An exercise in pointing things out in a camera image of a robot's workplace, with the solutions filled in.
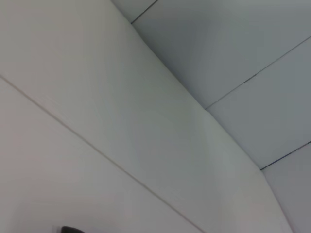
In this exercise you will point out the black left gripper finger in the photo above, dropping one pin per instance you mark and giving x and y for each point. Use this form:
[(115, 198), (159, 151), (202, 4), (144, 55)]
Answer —
[(73, 230)]

